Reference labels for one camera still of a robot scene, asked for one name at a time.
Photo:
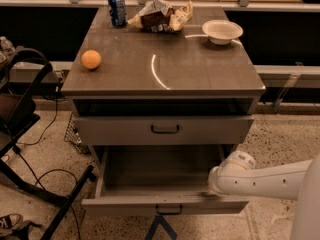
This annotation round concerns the grey drawer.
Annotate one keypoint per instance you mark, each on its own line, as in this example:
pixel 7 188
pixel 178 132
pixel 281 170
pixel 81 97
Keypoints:
pixel 178 130
pixel 159 180

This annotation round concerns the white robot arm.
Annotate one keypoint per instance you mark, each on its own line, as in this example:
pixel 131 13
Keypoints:
pixel 300 181

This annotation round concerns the grey drawer cabinet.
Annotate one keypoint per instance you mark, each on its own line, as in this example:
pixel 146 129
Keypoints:
pixel 162 75

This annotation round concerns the grey top drawer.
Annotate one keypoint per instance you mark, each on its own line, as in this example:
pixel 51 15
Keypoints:
pixel 178 130

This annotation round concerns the orange fruit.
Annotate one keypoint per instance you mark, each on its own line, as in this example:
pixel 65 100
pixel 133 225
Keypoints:
pixel 91 59

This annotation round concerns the crumpled chip bag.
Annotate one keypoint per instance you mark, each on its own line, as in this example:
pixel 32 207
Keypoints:
pixel 161 16

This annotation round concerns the white bowl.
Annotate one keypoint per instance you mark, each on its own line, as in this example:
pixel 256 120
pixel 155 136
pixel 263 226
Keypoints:
pixel 221 32

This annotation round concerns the blue soda can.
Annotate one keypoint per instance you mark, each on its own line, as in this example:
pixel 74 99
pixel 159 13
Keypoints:
pixel 118 12

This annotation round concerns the plastic water bottle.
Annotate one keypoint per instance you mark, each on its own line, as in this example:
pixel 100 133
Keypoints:
pixel 6 45

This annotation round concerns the sneaker shoe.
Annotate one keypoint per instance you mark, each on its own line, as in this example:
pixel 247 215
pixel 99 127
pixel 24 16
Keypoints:
pixel 10 221

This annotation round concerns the wire mesh basket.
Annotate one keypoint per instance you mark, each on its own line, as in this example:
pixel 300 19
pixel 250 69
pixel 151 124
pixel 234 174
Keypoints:
pixel 72 137

